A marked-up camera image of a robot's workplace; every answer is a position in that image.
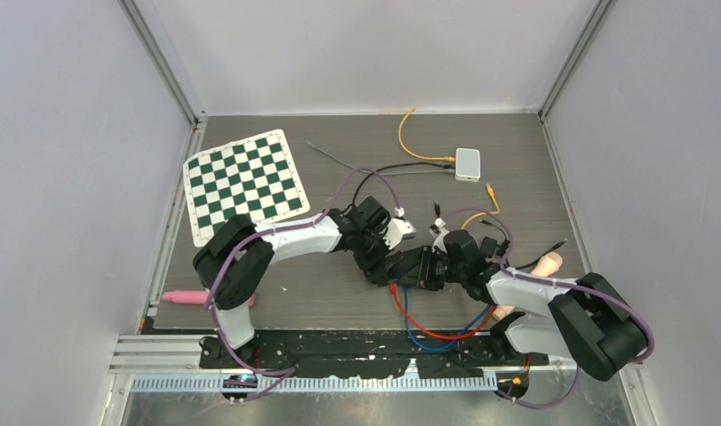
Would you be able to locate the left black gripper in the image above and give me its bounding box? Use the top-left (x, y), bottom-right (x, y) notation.
top-left (353, 225), bottom-right (402, 284)

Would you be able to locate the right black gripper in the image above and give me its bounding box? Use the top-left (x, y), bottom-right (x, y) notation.
top-left (398, 246), bottom-right (466, 292)

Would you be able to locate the black network switch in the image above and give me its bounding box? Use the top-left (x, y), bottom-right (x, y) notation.
top-left (364, 246), bottom-right (432, 288)

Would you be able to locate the black ethernet cable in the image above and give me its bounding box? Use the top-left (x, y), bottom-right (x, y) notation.
top-left (433, 202), bottom-right (568, 272)

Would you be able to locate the blue ethernet cable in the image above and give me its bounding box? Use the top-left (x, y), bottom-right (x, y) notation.
top-left (401, 285), bottom-right (494, 354)

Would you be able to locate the yellow ethernet cable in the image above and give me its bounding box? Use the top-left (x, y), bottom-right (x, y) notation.
top-left (460, 183), bottom-right (502, 231)

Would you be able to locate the green white chessboard mat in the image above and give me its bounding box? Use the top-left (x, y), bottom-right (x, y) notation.
top-left (182, 129), bottom-right (311, 248)

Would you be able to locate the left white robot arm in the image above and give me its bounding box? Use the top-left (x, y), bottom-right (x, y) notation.
top-left (193, 197), bottom-right (416, 367)

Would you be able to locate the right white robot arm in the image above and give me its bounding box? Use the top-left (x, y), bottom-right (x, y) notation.
top-left (390, 230), bottom-right (653, 381)

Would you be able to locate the white router box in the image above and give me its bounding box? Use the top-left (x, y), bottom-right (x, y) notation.
top-left (455, 148), bottom-right (481, 182)

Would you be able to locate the beige cylinder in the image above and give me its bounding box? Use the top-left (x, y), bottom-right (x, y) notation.
top-left (493, 252), bottom-right (563, 320)

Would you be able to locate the pink cylinder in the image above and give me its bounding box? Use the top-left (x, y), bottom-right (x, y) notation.
top-left (161, 290), bottom-right (258, 309)

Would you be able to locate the red ethernet cable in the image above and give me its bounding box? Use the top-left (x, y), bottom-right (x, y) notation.
top-left (388, 280), bottom-right (495, 343)

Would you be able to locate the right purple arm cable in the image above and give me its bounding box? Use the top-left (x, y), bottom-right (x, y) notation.
top-left (442, 207), bottom-right (656, 412)

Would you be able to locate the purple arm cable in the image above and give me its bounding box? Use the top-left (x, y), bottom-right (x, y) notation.
top-left (442, 207), bottom-right (656, 412)
top-left (206, 167), bottom-right (404, 403)

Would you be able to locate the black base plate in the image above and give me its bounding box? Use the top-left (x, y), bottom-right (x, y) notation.
top-left (235, 329), bottom-right (549, 379)

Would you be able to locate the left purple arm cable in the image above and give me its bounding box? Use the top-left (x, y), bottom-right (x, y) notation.
top-left (206, 167), bottom-right (404, 403)

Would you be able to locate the grey thin cable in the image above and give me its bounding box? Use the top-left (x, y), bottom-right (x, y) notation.
top-left (305, 140), bottom-right (456, 177)

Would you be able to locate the black cable to router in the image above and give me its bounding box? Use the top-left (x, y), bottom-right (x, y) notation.
top-left (351, 162), bottom-right (456, 207)

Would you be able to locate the yellow cable to router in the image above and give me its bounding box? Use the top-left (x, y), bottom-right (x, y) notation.
top-left (398, 107), bottom-right (457, 162)

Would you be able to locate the slotted cable duct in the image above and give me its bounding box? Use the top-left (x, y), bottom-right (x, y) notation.
top-left (131, 372), bottom-right (497, 393)

